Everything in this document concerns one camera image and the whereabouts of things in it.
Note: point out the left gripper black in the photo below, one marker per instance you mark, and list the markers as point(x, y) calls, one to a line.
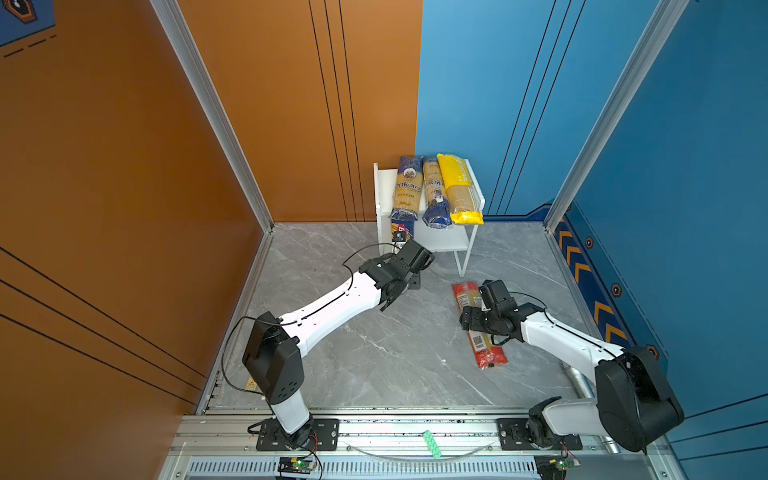
point(415, 281)

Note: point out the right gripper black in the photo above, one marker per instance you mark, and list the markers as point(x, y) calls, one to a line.
point(472, 318)

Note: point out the red-ended spaghetti bag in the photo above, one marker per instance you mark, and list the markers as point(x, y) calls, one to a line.
point(486, 354)

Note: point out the blue Barilla spaghetti box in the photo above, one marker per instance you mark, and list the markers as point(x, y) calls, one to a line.
point(402, 230)

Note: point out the Ankara spaghetti bag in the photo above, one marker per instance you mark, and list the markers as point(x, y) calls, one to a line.
point(437, 212)
point(408, 189)

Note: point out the yellow Pastatime spaghetti bag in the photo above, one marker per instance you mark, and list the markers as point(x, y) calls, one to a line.
point(464, 210)

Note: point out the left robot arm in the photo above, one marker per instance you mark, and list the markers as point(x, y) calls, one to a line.
point(277, 346)

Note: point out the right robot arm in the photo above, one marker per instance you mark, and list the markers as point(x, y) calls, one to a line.
point(632, 402)

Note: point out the white two-tier shelf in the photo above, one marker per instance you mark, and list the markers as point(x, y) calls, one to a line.
point(456, 239)

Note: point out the silver metal cylinder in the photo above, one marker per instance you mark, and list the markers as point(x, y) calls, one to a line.
point(585, 390)

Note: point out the green ridged plastic piece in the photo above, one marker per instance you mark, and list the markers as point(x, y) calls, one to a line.
point(432, 445)

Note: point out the right green circuit board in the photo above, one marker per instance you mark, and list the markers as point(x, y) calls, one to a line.
point(551, 468)

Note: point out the green circuit board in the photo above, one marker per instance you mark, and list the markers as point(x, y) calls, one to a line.
point(551, 468)
point(295, 467)

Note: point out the left green circuit board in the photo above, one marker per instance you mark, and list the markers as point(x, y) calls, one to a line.
point(295, 467)

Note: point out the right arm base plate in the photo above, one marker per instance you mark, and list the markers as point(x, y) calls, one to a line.
point(525, 434)

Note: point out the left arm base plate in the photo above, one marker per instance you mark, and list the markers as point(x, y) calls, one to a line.
point(318, 434)

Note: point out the aluminium front rail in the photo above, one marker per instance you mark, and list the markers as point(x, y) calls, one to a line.
point(388, 444)

